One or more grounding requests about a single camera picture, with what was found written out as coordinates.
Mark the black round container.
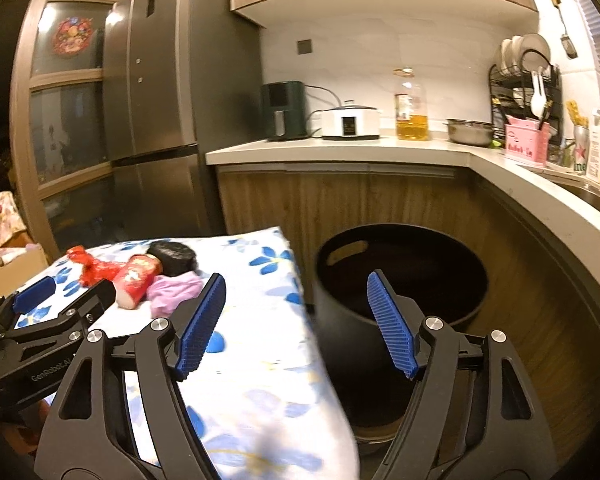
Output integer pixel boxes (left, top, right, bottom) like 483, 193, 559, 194
147, 241, 200, 278

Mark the purple plastic bag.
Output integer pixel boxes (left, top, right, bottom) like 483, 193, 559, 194
146, 272, 205, 317

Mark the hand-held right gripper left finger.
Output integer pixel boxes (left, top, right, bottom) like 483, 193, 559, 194
35, 272, 228, 480

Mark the grey steel refrigerator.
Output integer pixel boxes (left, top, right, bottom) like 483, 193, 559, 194
102, 0, 264, 247

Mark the steel sink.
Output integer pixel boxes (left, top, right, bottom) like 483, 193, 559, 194
555, 180, 600, 227

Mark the round red door decoration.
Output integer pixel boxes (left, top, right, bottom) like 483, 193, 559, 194
52, 16, 92, 59

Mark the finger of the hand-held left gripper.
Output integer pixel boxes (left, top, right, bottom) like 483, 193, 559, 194
0, 276, 57, 331
4, 280, 118, 350

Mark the black dish rack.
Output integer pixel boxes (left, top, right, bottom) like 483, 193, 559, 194
489, 33, 564, 149

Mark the pink utensil holder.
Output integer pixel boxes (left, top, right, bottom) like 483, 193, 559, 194
504, 116, 552, 167

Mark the black air fryer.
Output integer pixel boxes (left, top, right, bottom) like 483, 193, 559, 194
261, 81, 309, 141

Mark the red paper cup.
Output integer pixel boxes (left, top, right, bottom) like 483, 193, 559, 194
112, 254, 162, 309

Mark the steel pot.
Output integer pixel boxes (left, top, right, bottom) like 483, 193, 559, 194
445, 119, 496, 147

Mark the metal can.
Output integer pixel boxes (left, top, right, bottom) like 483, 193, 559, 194
572, 125, 591, 174

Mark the cardboard box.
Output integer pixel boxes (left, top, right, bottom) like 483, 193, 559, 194
0, 244, 50, 304

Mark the black trash bin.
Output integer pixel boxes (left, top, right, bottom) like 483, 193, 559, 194
312, 225, 490, 443

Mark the hanging metal spatula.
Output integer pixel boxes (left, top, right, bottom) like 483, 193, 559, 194
547, 0, 579, 60

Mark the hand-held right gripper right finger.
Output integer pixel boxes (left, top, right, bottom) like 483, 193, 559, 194
366, 269, 561, 480

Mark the row of white plates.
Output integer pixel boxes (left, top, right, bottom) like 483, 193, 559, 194
497, 33, 551, 79

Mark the cooking oil bottle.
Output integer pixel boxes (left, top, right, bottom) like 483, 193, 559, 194
393, 67, 430, 142

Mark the white carton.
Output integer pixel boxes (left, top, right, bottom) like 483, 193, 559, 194
586, 109, 600, 181

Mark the white plastic spoon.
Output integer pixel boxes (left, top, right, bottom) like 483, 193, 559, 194
530, 71, 549, 114

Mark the white rice cooker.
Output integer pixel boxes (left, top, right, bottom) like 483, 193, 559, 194
320, 101, 383, 140

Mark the wooden base cabinet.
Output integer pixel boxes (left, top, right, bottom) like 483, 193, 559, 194
215, 162, 597, 467

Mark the red cellophane wrapper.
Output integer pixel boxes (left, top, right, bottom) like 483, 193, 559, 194
66, 246, 124, 289

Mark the white kitchen countertop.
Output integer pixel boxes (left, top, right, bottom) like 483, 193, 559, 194
205, 135, 600, 342

